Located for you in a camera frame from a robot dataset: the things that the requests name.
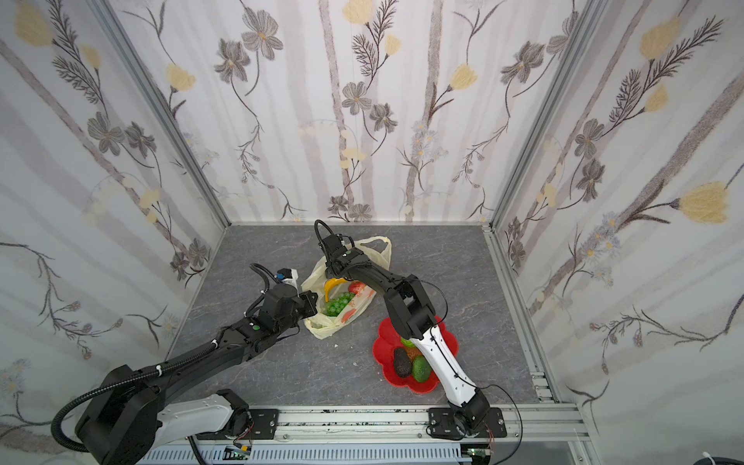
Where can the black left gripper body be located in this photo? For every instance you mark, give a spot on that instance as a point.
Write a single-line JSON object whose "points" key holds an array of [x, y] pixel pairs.
{"points": [[308, 302]]}

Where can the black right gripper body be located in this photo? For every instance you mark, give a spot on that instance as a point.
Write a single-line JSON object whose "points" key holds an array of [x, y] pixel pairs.
{"points": [[336, 256]]}

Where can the red green mango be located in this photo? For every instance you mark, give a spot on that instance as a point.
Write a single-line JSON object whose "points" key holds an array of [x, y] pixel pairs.
{"points": [[356, 287]]}

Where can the yellow printed plastic bag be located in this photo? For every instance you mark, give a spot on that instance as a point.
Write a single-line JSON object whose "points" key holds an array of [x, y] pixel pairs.
{"points": [[323, 326]]}

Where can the light green custard apple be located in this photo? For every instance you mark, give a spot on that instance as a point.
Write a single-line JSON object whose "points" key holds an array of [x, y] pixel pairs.
{"points": [[407, 342]]}

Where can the dark brown avocado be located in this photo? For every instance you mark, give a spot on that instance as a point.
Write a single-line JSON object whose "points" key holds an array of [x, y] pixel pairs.
{"points": [[402, 365]]}

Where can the dark green avocado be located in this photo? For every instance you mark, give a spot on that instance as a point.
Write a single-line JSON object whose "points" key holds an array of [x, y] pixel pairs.
{"points": [[421, 370]]}

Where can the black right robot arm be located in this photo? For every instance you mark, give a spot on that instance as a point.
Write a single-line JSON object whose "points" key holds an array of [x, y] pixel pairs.
{"points": [[414, 318]]}

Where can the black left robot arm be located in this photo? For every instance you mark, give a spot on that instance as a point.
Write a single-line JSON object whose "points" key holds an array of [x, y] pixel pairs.
{"points": [[123, 424]]}

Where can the yellow banana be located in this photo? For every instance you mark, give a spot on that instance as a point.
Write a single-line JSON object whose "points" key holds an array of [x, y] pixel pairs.
{"points": [[334, 288]]}

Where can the green grape bunch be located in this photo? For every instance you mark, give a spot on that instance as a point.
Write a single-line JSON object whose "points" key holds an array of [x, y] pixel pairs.
{"points": [[336, 306]]}

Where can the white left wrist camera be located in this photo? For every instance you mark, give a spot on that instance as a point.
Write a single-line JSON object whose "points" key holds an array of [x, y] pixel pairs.
{"points": [[287, 276]]}

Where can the white slotted cable duct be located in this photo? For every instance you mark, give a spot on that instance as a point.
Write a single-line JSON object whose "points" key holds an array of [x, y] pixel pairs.
{"points": [[312, 454]]}

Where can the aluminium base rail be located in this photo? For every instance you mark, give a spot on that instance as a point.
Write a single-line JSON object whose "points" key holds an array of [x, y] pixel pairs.
{"points": [[505, 423]]}

